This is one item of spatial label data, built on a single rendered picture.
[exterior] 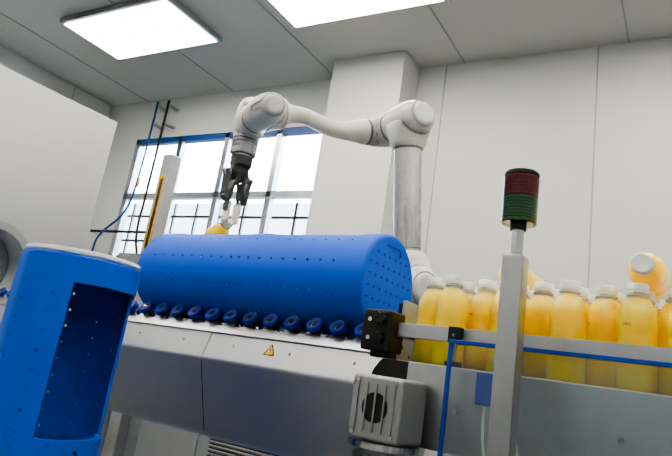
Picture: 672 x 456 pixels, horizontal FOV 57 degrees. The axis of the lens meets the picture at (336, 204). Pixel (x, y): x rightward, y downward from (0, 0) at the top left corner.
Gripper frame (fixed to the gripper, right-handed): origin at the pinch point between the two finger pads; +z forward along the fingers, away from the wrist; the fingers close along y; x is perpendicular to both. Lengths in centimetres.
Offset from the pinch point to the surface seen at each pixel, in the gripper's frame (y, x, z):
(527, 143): -271, 8, -134
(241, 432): 8, 29, 65
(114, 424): -33, -75, 80
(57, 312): 62, 16, 42
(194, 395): 11, 11, 58
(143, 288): 12.5, -19.6, 29.0
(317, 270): 14, 50, 21
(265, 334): 12, 34, 39
